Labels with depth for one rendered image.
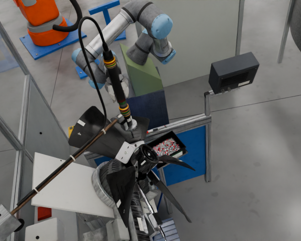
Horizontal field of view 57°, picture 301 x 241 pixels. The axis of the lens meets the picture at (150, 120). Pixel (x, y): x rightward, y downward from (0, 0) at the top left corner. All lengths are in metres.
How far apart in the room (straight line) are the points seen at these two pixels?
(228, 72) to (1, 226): 1.33
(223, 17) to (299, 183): 1.87
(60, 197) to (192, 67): 2.63
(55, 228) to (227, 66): 1.29
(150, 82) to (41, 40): 3.43
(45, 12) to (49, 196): 4.03
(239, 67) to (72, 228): 1.30
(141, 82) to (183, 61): 1.60
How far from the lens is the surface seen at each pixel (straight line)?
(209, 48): 3.47
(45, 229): 1.58
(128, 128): 1.25
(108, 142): 1.27
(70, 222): 1.67
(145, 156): 1.26
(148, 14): 1.42
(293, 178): 2.76
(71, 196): 1.28
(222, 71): 1.69
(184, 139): 2.04
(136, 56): 1.86
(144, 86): 1.91
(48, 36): 5.04
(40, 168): 1.29
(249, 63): 1.75
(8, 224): 1.08
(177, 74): 3.50
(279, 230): 2.50
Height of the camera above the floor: 2.26
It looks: 46 degrees down
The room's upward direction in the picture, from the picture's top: 13 degrees counter-clockwise
